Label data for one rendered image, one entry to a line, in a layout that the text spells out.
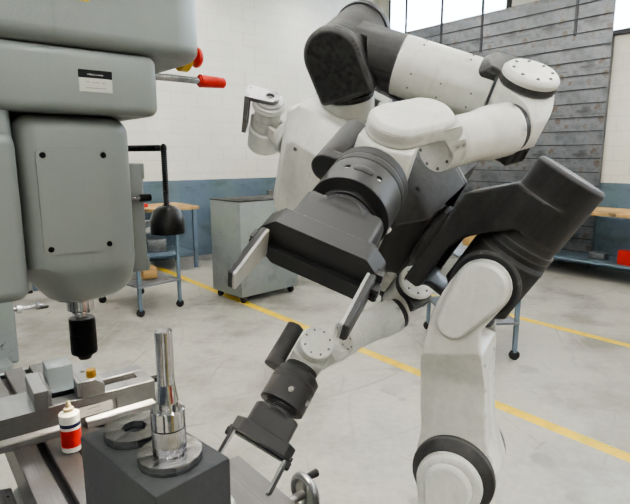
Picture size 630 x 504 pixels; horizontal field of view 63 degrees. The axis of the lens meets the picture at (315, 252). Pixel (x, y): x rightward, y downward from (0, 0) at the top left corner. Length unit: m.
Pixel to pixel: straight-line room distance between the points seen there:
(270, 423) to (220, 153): 7.78
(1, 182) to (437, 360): 0.73
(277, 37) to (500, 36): 3.59
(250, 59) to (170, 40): 8.08
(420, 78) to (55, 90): 0.55
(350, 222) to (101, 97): 0.56
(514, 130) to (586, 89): 7.69
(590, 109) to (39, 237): 7.91
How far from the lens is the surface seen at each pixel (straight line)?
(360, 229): 0.48
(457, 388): 0.94
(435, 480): 0.98
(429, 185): 0.86
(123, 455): 0.85
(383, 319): 1.07
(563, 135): 8.50
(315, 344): 0.98
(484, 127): 0.70
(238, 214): 5.43
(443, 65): 0.81
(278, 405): 0.97
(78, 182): 0.94
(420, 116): 0.61
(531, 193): 0.84
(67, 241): 0.94
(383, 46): 0.83
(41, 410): 1.32
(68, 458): 1.25
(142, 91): 0.96
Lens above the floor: 1.56
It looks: 10 degrees down
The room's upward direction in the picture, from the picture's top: straight up
